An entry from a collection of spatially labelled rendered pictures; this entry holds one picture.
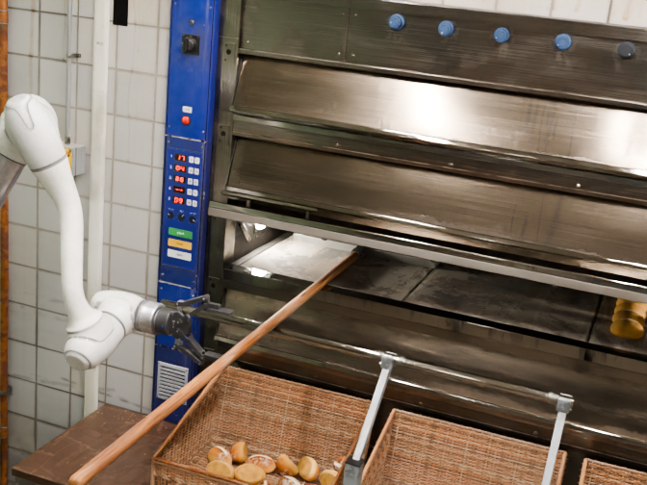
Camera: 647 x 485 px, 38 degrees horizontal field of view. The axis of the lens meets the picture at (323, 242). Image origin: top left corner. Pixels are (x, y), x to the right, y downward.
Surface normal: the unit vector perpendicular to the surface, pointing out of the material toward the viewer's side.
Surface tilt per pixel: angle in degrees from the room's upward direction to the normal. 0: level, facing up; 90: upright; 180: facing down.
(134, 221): 90
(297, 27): 90
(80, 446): 0
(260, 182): 70
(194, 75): 90
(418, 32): 90
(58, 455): 0
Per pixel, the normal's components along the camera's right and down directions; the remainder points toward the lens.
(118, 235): -0.36, 0.23
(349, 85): -0.31, -0.11
